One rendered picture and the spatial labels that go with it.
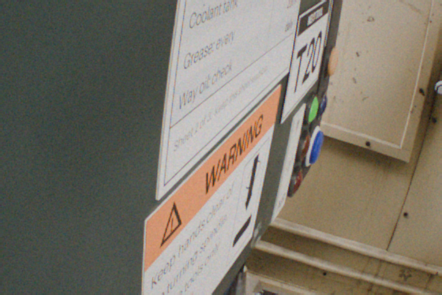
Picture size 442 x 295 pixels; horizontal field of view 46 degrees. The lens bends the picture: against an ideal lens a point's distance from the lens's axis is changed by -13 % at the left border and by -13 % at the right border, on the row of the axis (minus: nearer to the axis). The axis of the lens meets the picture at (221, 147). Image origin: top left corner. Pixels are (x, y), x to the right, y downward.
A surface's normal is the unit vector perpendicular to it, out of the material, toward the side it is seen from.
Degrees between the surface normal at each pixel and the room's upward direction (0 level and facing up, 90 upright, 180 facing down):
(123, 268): 90
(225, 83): 90
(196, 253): 90
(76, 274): 90
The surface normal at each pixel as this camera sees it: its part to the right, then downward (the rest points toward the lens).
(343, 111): -0.38, 0.39
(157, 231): 0.92, 0.29
